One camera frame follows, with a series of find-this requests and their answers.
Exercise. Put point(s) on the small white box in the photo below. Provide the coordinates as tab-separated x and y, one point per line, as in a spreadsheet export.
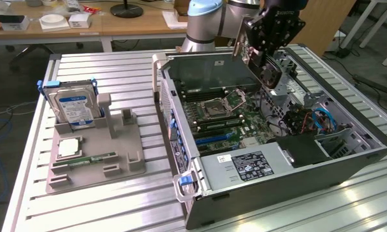
81	21

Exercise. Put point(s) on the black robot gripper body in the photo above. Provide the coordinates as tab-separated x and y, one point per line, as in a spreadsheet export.
284	10

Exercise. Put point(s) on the white round holder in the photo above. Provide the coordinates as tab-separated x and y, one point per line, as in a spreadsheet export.
55	23

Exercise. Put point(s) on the green RAM stick bare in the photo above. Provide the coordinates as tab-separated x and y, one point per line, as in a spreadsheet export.
97	159

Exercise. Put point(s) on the blue card retention clip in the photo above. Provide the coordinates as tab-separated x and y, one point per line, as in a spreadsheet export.
171	118

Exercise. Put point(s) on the black floor stand base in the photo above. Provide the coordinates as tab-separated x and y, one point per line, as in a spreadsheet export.
374	84

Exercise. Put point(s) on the blue expansion slot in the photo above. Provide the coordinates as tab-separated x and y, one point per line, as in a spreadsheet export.
211	139

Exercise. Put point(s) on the red packet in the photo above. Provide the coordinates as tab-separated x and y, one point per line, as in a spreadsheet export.
91	10

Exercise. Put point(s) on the RAM stick with white label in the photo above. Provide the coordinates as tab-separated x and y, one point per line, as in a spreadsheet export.
220	123

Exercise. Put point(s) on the green GPU card with fan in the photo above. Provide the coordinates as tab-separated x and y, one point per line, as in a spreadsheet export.
272	77

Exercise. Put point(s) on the silver CPU chip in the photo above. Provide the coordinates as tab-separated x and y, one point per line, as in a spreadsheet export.
67	147

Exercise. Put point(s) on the green motherboard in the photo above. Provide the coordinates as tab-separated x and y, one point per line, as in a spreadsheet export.
249	120

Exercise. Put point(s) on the hard disk in blue carrier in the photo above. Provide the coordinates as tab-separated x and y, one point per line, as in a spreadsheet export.
73	106

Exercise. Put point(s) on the metal socket cover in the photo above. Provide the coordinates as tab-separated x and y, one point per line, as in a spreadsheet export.
236	99

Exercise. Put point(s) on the grey power supply unit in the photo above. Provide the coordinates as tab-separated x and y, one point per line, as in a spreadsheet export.
213	174

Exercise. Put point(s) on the black open PC case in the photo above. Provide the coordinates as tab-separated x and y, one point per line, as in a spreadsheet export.
277	193

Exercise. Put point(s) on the white table frame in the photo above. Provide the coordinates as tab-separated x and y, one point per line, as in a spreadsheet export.
358	24

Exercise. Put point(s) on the white paper stack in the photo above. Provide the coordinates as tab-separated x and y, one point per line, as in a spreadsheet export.
175	21

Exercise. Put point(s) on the grey parts rack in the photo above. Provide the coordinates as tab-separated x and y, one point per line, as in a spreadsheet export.
94	145

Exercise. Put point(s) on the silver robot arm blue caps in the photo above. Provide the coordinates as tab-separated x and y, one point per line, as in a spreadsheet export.
206	21

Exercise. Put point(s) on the brown cardboard box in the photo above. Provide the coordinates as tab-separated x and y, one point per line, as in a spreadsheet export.
181	7

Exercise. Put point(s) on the blue release tab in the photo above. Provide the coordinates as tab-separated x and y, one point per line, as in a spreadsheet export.
186	181

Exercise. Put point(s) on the black office chair base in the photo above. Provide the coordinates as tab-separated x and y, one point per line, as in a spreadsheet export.
29	55

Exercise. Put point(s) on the grey metal drive bracket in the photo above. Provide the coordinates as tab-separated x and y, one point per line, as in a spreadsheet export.
338	140

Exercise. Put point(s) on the CPU socket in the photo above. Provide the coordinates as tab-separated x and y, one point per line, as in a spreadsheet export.
217	108

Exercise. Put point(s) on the metal disk bay cage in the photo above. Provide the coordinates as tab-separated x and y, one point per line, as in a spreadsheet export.
297	82

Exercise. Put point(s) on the wooden desk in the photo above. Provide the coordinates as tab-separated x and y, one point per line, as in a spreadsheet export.
149	26

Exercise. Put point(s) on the white box with black top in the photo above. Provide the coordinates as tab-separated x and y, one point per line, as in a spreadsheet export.
14	23

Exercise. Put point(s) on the wooden cabinet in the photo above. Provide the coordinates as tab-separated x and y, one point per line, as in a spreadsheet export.
322	26

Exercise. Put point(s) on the black lamp base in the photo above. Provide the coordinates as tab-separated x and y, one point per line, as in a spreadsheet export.
127	11

